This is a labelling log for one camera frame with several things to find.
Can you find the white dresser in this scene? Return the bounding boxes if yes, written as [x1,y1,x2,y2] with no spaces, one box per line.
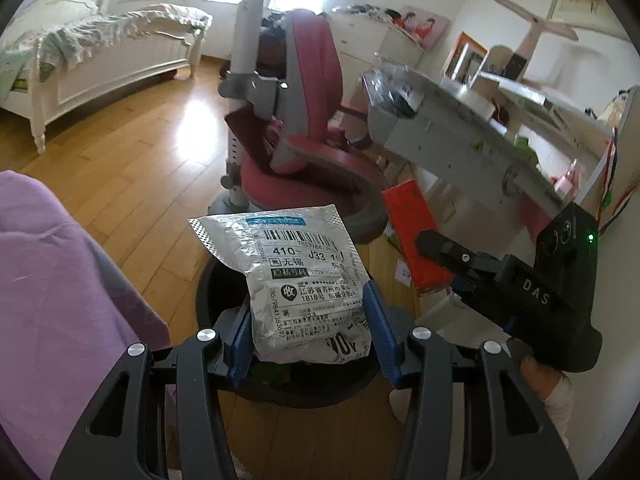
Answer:
[327,7,426,106]

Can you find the clear plastic bag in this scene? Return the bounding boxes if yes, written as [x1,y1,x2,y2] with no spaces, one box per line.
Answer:
[362,67,427,119]

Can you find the white wooden bed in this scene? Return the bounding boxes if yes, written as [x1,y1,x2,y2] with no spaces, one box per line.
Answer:
[0,0,213,155]

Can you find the red milk carton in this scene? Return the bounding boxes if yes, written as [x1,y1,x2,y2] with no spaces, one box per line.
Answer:
[381,180,457,292]

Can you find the portrait photo canvas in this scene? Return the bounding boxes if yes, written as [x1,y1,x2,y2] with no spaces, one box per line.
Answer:
[399,5,451,52]

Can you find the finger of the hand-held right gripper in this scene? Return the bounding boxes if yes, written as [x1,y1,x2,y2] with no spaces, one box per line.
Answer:
[416,229,507,281]
[450,276,482,307]

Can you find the clothes heap on dresser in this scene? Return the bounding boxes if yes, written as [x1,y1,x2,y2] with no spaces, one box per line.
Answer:
[332,3,402,24]

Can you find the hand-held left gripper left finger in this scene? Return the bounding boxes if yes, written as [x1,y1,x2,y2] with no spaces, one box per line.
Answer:
[50,304,256,480]

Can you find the purple tablecloth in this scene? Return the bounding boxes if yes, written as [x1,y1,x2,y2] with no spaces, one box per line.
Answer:
[0,170,172,480]

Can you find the green floral quilt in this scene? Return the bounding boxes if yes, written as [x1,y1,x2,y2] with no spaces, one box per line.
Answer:
[0,2,213,88]

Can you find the black round bin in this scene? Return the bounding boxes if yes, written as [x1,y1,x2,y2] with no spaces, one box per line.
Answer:
[195,257,396,409]

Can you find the silver parcel bag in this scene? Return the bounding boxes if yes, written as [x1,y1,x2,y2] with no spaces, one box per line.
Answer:
[187,203,375,365]

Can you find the small black box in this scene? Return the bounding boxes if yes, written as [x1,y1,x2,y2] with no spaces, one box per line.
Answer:
[505,54,529,82]

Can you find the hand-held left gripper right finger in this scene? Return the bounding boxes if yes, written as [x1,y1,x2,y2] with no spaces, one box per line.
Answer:
[362,280,581,480]

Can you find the person's right hand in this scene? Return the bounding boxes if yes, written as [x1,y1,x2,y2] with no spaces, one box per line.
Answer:
[507,340,560,403]

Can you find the pink bottle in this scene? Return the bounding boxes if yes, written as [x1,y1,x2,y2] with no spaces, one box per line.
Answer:
[554,159,582,202]

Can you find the white cardboard box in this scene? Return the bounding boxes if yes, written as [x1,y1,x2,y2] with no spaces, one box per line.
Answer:
[422,290,507,352]

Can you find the orange white box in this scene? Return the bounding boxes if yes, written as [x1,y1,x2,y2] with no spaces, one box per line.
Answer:
[442,31,489,82]

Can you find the red green striped cord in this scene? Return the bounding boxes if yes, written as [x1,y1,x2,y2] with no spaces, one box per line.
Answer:
[596,125,640,237]

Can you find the person's right forearm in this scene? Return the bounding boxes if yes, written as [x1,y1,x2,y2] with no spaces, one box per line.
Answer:
[542,374,574,452]

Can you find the pink grey desk chair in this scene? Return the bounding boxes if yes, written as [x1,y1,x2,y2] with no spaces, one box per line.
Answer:
[210,0,392,243]

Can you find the grey white desk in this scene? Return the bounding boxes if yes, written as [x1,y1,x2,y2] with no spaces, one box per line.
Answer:
[362,52,621,233]

